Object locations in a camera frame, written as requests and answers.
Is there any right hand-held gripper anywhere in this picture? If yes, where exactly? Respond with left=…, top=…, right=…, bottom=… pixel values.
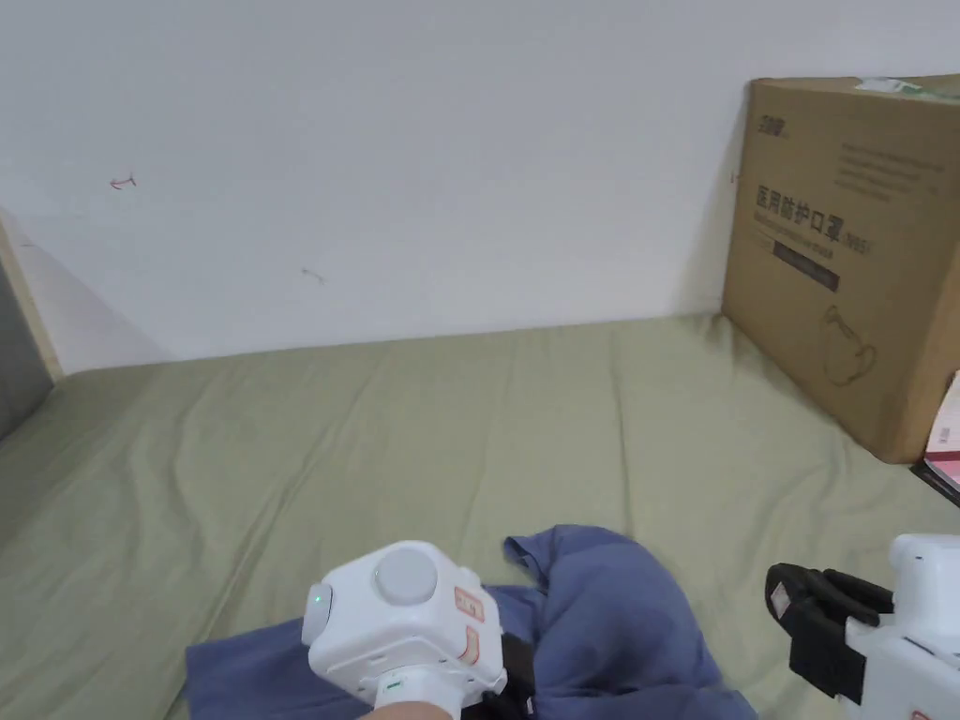
left=764, top=533, right=960, bottom=720

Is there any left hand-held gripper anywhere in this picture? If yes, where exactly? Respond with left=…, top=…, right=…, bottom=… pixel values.
left=301, top=539, right=543, bottom=720

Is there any dark blue shirt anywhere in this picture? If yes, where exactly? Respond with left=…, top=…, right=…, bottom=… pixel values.
left=183, top=523, right=758, bottom=720

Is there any person's left hand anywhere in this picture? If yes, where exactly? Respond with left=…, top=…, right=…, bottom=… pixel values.
left=370, top=698, right=451, bottom=720

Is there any pink and white box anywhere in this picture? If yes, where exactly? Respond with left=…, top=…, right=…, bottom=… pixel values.
left=908, top=368, right=960, bottom=508

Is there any bed with pale green sheet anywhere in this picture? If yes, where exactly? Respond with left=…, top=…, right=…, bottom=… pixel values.
left=0, top=310, right=960, bottom=720

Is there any brown cardboard carton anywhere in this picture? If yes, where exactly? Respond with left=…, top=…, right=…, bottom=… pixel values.
left=721, top=73, right=960, bottom=466

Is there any grey padded headboard wooden frame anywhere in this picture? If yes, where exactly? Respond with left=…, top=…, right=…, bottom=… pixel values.
left=0, top=206, right=67, bottom=443

